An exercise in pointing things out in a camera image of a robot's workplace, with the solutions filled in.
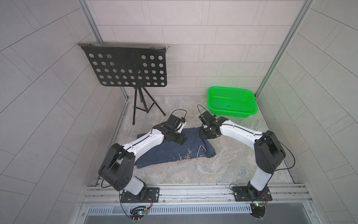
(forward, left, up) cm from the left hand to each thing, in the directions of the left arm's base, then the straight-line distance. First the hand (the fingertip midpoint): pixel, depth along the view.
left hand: (184, 136), depth 87 cm
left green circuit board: (-38, +22, -4) cm, 44 cm away
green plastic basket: (+34, -38, -4) cm, 51 cm away
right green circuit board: (-37, -38, -8) cm, 53 cm away
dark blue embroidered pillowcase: (-5, -7, -5) cm, 10 cm away
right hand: (+2, -10, -2) cm, 11 cm away
